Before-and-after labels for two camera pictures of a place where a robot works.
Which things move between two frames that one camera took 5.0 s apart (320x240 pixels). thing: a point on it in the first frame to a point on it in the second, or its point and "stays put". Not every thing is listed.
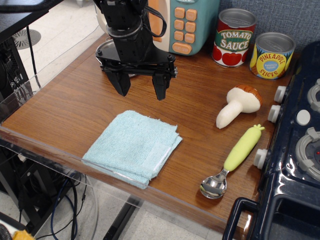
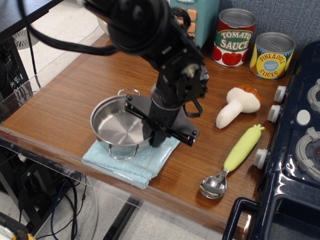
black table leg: (131, 207) stays put
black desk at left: (14, 15) stays put
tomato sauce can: (234, 32) stays put
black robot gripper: (132, 52) to (165, 113)
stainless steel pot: (108, 39) to (118, 128)
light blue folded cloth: (133, 148) stays put
